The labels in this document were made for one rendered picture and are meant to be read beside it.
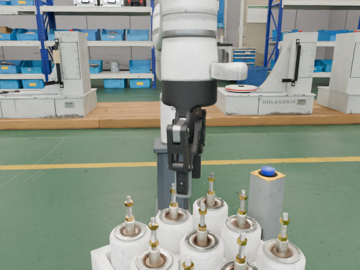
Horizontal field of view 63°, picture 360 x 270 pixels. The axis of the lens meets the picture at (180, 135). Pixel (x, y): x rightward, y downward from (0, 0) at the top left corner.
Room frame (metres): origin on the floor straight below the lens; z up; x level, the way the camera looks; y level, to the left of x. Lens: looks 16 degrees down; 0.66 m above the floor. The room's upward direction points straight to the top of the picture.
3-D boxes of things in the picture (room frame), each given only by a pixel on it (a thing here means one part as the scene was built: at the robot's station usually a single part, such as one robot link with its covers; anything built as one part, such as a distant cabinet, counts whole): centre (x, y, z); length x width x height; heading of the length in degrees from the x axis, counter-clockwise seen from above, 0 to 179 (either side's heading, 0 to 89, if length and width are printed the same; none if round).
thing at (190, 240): (0.55, -0.05, 0.25); 0.08 x 0.08 x 0.01
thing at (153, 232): (0.49, 0.05, 0.31); 0.01 x 0.01 x 0.08
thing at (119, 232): (0.59, 0.11, 0.25); 0.08 x 0.08 x 0.01
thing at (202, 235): (0.55, -0.05, 0.26); 0.02 x 0.02 x 0.03
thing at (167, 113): (1.11, 0.03, 0.39); 0.09 x 0.09 x 0.17; 4
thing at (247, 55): (6.26, -1.25, 0.35); 0.59 x 0.47 x 0.69; 4
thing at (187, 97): (0.39, -0.01, 0.58); 0.08 x 0.08 x 0.09
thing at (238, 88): (2.85, -0.59, 0.29); 0.30 x 0.30 x 0.06
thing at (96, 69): (5.34, 1.59, 0.36); 0.50 x 0.38 x 0.21; 5
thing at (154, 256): (0.49, 0.05, 0.26); 0.02 x 0.02 x 0.03
